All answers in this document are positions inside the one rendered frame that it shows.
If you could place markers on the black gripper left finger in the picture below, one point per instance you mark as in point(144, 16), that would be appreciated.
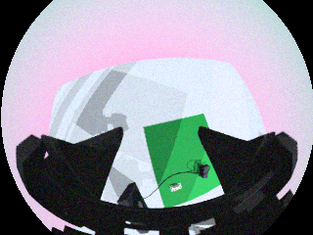
point(90, 160)

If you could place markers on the black plug with cable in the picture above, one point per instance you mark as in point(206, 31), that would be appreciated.
point(203, 173)

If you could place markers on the green circuit board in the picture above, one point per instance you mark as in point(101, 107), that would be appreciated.
point(175, 147)

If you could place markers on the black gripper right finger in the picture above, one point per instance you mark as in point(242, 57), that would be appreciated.
point(230, 156)

